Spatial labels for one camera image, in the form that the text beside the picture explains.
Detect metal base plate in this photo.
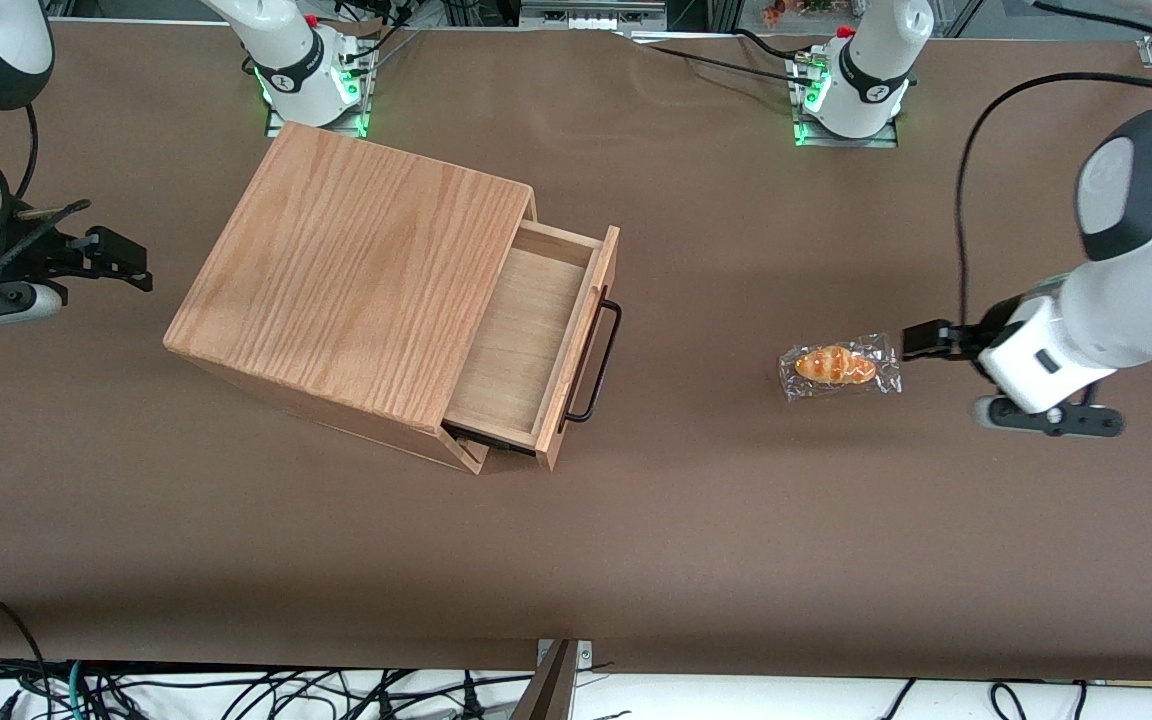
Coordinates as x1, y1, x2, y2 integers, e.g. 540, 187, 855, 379
793, 118, 900, 150
266, 108, 373, 139

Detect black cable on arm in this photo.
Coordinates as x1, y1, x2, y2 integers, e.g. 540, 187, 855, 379
0, 100, 93, 301
954, 70, 1152, 327

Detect brown table cover sheet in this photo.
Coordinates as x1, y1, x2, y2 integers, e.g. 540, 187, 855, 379
0, 20, 1152, 683

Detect black metal drawer handle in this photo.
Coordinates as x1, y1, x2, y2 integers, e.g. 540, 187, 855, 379
558, 285, 625, 425

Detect black cable to arm base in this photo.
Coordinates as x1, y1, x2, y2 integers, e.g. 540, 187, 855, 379
634, 28, 823, 87

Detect small metal bracket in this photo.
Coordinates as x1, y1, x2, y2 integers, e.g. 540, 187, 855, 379
536, 640, 595, 669

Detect wooden drawer with black handle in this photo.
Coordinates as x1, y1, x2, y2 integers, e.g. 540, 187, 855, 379
441, 220, 623, 473

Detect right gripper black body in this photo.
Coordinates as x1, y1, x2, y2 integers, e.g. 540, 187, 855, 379
0, 228, 89, 303

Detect grey equipment rack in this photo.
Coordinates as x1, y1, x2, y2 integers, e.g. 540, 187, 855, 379
520, 0, 669, 32

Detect bread roll in clear wrapper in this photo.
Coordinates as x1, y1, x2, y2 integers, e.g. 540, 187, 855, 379
778, 333, 904, 403

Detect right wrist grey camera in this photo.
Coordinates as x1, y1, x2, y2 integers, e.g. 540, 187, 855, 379
0, 283, 68, 335

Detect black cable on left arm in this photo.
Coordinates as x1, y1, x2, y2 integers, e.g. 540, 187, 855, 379
954, 70, 1152, 327

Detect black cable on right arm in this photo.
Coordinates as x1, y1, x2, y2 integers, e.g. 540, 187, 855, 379
0, 100, 93, 301

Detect wooden drawer cabinet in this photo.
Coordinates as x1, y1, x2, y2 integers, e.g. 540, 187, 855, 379
164, 122, 539, 476

